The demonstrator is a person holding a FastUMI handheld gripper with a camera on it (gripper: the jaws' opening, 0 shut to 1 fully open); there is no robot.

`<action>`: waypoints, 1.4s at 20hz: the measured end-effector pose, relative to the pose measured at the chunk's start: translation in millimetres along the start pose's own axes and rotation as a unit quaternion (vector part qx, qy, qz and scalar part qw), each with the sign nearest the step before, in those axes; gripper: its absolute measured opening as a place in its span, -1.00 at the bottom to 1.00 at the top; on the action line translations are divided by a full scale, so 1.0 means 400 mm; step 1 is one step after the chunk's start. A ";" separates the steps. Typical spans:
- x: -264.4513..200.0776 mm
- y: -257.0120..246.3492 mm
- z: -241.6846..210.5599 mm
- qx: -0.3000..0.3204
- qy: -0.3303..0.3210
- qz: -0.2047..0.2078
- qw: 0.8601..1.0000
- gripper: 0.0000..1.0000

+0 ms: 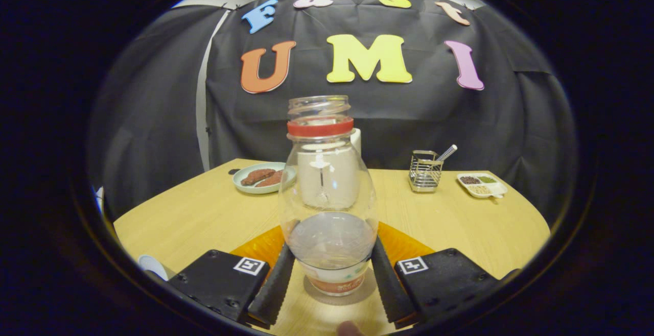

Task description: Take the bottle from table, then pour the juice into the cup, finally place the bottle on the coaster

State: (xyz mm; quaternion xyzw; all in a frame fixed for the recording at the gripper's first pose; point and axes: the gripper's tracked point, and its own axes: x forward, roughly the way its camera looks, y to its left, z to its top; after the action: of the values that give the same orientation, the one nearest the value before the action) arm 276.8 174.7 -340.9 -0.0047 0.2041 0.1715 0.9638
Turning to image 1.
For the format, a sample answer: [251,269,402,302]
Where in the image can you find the brown sausage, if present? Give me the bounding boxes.
[254,170,285,188]
[241,169,276,186]

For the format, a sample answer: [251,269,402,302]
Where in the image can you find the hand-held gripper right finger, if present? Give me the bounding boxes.
[370,222,500,325]

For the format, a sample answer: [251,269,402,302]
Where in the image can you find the wooden table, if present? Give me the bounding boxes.
[113,158,551,336]

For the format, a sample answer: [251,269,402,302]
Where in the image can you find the metal wire utensil holder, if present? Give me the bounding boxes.
[408,150,444,193]

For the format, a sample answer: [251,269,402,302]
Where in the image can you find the pale blue cup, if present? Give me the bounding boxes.
[138,254,169,281]

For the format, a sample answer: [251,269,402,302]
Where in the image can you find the white box appliance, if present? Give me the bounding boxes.
[296,128,362,209]

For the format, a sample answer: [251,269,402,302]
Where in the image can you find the pale green plate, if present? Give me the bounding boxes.
[232,162,297,195]

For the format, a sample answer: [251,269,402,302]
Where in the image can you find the clear juice bottle red collar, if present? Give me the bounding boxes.
[279,95,379,297]

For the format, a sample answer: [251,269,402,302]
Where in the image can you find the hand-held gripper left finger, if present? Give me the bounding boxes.
[166,225,297,326]

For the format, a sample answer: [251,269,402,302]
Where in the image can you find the white divided spice dish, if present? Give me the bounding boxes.
[456,172,508,200]

